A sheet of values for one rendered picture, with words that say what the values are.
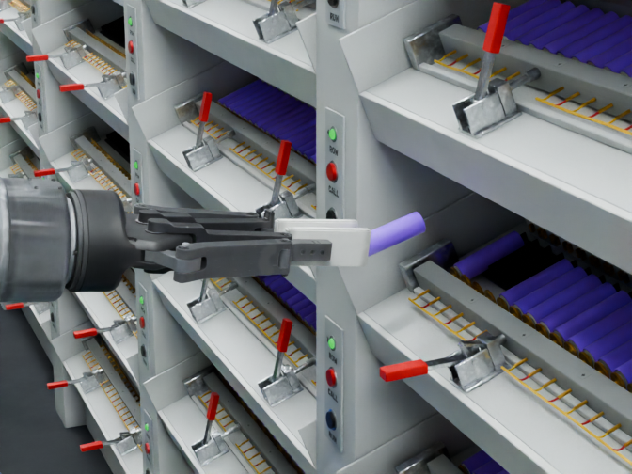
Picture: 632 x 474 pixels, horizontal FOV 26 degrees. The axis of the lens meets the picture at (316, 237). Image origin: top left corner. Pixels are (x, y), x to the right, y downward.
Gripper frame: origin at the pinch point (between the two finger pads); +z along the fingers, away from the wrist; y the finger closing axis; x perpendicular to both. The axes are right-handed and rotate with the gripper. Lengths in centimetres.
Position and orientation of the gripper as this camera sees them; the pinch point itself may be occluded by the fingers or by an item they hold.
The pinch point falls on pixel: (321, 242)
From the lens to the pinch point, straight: 107.5
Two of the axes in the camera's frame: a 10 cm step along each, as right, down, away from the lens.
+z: 9.2, 0.1, 3.9
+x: -1.2, 9.6, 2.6
